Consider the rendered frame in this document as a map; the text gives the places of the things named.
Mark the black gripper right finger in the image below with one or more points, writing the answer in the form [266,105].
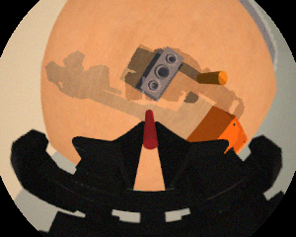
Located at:
[175,152]

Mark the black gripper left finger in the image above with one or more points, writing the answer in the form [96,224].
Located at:
[123,151]

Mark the red peg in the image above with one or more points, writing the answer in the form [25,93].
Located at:
[149,133]

